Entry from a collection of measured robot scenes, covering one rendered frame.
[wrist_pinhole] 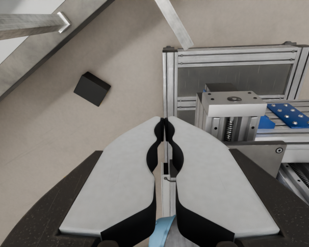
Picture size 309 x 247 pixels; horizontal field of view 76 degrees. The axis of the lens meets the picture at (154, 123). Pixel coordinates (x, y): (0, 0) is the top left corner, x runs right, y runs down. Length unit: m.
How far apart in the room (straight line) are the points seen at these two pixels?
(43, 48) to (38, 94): 0.98
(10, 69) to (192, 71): 0.91
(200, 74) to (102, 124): 0.89
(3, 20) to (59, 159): 1.65
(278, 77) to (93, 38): 1.21
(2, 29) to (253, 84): 1.24
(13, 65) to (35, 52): 0.10
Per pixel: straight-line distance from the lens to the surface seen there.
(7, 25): 0.53
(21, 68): 0.91
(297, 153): 0.72
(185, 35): 0.61
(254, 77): 1.38
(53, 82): 1.70
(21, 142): 2.14
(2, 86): 0.98
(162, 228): 0.42
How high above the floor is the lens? 1.43
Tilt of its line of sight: 61 degrees down
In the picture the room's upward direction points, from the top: 176 degrees counter-clockwise
